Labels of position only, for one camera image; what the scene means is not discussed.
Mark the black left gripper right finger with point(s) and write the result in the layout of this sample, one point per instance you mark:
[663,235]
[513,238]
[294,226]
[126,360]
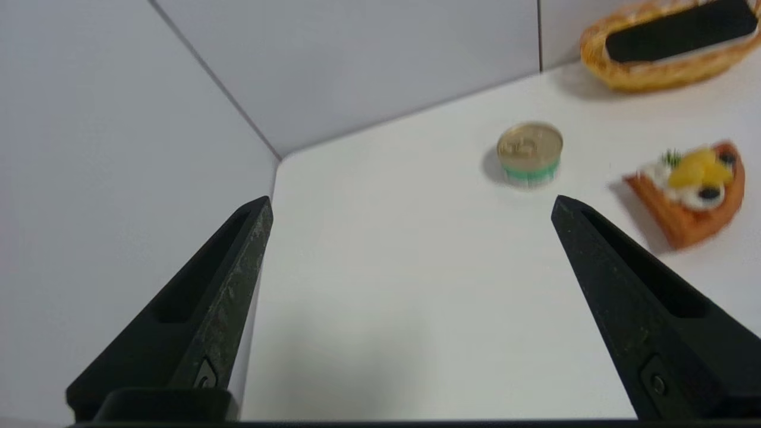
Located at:
[660,309]

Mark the yellow woven basket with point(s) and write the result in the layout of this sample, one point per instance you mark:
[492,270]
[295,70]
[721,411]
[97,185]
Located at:
[660,74]

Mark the small tin can green label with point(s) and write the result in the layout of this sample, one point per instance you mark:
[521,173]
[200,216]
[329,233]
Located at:
[529,153]

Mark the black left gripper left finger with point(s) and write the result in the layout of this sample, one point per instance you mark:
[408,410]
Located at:
[196,315]

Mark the orange fruit cake slice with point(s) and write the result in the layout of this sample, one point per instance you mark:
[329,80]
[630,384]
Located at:
[689,196]

